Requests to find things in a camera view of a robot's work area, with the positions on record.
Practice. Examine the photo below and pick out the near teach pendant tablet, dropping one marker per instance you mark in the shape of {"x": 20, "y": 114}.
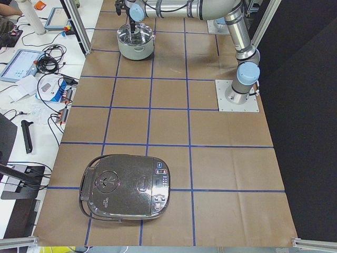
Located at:
{"x": 21, "y": 65}

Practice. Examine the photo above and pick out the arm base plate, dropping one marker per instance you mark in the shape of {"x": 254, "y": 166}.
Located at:
{"x": 230, "y": 101}
{"x": 218, "y": 27}

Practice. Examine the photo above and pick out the teach pendant tablet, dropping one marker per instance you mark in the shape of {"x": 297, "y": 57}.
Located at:
{"x": 21, "y": 65}
{"x": 57, "y": 20}

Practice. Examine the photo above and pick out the black monitor stand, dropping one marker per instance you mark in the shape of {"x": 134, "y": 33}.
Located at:
{"x": 24, "y": 182}

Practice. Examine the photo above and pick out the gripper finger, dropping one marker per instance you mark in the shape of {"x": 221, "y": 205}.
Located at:
{"x": 132, "y": 27}

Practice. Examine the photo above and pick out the glass pot lid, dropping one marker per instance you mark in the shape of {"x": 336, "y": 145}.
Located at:
{"x": 140, "y": 36}

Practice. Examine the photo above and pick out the far teach pendant tablet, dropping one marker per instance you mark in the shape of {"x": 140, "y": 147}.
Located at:
{"x": 57, "y": 20}

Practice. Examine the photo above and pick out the aluminium frame post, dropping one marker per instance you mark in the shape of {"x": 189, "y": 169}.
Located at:
{"x": 77, "y": 25}

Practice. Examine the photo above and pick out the silver rice cooker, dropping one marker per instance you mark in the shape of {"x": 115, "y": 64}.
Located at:
{"x": 118, "y": 187}

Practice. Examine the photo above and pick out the blue white box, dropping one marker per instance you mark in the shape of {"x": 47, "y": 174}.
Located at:
{"x": 51, "y": 88}

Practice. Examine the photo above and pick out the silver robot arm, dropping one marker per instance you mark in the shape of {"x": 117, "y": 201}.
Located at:
{"x": 222, "y": 17}

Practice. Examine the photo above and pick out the grey usb hub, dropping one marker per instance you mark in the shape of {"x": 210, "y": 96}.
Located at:
{"x": 62, "y": 116}

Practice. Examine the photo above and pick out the black bar tool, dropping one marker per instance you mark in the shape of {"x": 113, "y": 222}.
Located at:
{"x": 27, "y": 136}

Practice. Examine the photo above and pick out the pale green electric pot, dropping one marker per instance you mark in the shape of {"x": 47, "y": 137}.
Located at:
{"x": 137, "y": 53}

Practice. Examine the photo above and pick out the brown paper table cover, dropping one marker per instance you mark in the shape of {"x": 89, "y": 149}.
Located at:
{"x": 226, "y": 187}

